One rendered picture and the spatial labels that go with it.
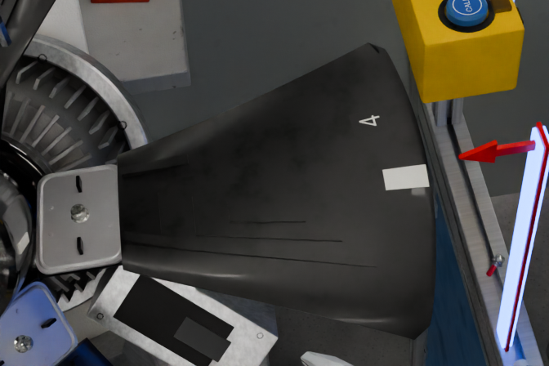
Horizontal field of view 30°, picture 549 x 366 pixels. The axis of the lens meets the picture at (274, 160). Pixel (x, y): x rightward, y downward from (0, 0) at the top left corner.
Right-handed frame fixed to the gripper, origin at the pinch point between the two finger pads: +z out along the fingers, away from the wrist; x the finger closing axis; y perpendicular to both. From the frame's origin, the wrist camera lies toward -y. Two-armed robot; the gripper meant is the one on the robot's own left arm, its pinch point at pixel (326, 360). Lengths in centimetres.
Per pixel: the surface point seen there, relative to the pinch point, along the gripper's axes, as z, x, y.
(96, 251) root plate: 18.0, -0.9, 5.1
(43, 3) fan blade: 25.9, -15.3, -2.6
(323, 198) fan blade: 8.7, 0.1, -8.9
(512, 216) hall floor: 38, 127, -74
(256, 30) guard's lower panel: 68, 60, -45
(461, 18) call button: 19.1, 13.8, -36.7
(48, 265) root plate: 19.7, -1.2, 8.2
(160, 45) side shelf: 58, 35, -24
